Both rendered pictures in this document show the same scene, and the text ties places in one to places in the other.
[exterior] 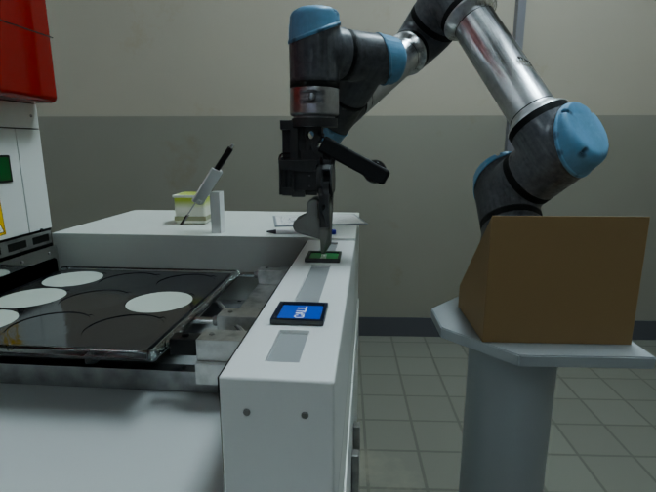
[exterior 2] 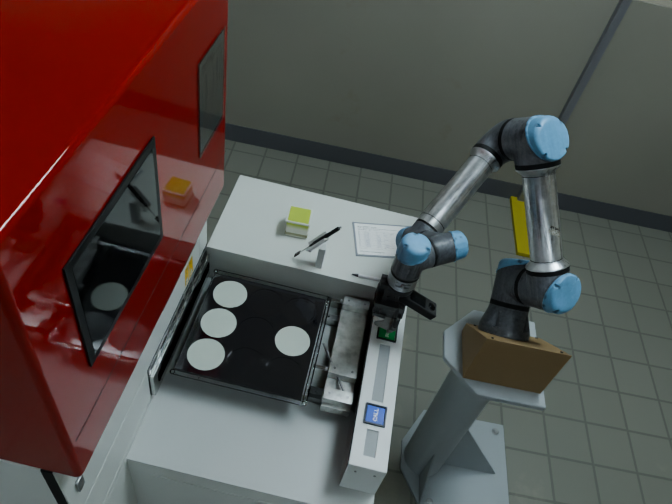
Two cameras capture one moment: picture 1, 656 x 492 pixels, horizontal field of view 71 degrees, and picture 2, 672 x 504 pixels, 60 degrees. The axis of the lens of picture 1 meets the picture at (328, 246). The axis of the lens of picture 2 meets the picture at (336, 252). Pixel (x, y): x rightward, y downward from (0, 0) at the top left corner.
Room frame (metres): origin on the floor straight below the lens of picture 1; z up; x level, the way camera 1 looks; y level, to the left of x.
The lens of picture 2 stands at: (-0.24, 0.28, 2.30)
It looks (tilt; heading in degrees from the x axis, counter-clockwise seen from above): 47 degrees down; 355
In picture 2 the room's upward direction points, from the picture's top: 13 degrees clockwise
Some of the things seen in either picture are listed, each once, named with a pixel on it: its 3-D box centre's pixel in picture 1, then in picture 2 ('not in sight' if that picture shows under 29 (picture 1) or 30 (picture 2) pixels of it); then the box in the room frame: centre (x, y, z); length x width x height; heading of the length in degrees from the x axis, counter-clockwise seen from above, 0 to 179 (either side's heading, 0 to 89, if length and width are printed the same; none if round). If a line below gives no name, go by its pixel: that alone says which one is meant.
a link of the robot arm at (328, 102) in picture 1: (313, 104); (402, 278); (0.73, 0.02, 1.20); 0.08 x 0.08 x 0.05
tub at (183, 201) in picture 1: (194, 207); (298, 222); (1.07, 0.31, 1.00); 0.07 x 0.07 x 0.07; 89
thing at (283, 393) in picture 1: (315, 328); (376, 383); (0.61, 0.02, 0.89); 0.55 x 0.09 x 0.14; 175
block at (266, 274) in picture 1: (279, 274); (356, 305); (0.86, 0.09, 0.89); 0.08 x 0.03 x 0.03; 85
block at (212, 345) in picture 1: (231, 345); (337, 397); (0.54, 0.12, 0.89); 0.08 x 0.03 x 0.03; 85
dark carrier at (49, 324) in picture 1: (95, 301); (255, 332); (0.70, 0.37, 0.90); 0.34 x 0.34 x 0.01; 85
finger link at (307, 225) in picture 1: (311, 226); (384, 324); (0.72, 0.03, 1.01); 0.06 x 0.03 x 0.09; 85
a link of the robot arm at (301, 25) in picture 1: (315, 50); (412, 257); (0.74, 0.02, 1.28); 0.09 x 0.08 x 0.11; 121
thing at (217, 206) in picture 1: (209, 200); (316, 248); (0.94, 0.24, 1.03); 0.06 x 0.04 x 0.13; 85
